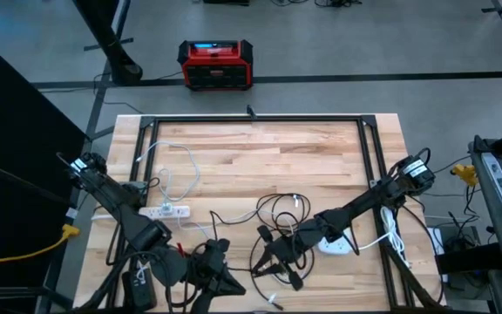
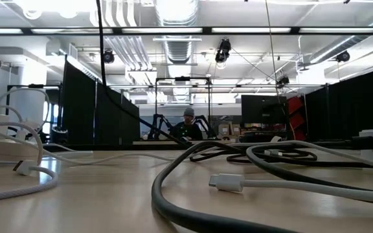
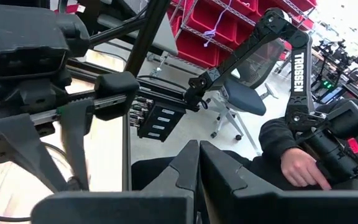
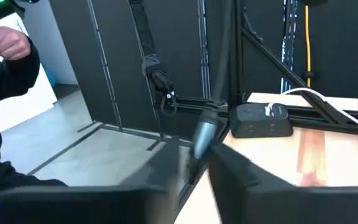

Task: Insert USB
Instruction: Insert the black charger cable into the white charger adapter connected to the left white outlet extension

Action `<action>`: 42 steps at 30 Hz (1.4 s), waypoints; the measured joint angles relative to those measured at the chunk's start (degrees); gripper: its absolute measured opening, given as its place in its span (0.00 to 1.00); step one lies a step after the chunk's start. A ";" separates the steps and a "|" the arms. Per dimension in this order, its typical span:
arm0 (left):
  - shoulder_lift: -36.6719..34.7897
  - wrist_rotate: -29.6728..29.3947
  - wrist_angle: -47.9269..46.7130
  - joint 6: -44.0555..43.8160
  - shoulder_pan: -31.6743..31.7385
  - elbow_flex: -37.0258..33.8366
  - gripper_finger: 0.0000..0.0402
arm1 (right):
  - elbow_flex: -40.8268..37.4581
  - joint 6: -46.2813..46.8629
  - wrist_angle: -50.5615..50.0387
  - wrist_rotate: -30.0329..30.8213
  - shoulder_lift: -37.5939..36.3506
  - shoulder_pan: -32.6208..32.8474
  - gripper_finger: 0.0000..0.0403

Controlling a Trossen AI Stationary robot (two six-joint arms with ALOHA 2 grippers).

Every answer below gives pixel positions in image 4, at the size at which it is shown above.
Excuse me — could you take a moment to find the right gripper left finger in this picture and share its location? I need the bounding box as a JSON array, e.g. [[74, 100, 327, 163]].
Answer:
[[119, 138, 180, 224]]

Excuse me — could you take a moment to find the person's hand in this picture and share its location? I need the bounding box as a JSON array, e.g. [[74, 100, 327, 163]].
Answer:
[[0, 26, 32, 62]]

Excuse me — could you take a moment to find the yellow cable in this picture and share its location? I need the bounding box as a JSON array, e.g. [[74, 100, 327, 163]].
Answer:
[[305, 4, 313, 88]]

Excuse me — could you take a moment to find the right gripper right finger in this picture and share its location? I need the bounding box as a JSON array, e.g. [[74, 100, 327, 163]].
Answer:
[[208, 140, 301, 224]]

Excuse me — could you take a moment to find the black curtain divider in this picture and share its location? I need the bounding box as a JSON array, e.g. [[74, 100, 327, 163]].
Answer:
[[48, 0, 358, 139]]

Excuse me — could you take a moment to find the black sleeved cable bundle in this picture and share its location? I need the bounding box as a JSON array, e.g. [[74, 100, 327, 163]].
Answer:
[[128, 0, 179, 118]]

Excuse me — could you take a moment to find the black aluminium table frame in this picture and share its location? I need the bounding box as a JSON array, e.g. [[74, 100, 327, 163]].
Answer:
[[158, 0, 358, 215]]

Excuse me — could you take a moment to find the thin white charger cable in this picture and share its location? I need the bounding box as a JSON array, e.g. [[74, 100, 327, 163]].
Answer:
[[265, 87, 358, 150]]

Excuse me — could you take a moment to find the black power bank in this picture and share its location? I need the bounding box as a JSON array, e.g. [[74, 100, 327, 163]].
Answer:
[[229, 102, 294, 139]]

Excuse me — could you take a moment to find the blue white cable bundle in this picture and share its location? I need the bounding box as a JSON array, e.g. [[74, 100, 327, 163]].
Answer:
[[280, 0, 300, 94]]

